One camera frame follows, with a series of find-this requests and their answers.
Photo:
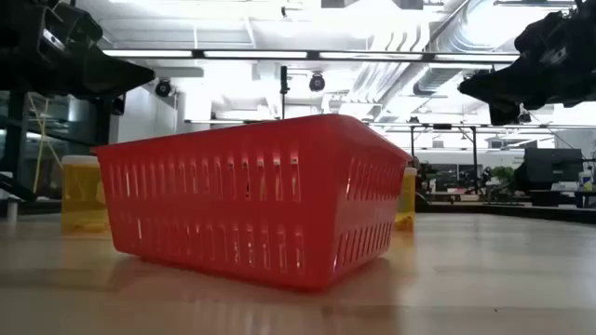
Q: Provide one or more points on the black metal stand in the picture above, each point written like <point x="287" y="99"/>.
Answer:
<point x="475" y="153"/>

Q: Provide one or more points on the round black ceiling camera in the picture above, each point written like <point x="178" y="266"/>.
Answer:
<point x="317" y="82"/>
<point x="163" y="87"/>

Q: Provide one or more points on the amber pill bottle white cap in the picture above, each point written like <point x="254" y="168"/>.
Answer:
<point x="407" y="200"/>
<point x="81" y="195"/>

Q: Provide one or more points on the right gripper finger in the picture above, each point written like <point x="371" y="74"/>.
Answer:
<point x="505" y="115"/>
<point x="535" y="79"/>

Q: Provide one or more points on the black aluminium rig frame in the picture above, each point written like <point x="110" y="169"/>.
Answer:
<point x="16" y="139"/>

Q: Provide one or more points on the black office desk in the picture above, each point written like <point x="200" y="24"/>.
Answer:
<point x="549" y="197"/>

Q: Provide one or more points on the long LED light bar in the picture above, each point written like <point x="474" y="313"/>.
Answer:
<point x="256" y="54"/>

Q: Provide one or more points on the black tripod stand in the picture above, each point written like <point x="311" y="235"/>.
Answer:
<point x="284" y="84"/>

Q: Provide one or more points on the small black hanging camera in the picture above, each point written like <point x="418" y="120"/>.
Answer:
<point x="524" y="117"/>

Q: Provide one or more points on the black computer monitor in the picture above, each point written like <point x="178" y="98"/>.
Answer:
<point x="551" y="167"/>

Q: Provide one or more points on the leafy green office plant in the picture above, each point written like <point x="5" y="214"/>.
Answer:
<point x="504" y="174"/>

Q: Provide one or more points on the red slotted plastic basket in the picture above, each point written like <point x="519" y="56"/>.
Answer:
<point x="209" y="211"/>

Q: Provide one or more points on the small white post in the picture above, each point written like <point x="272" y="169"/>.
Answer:
<point x="12" y="211"/>

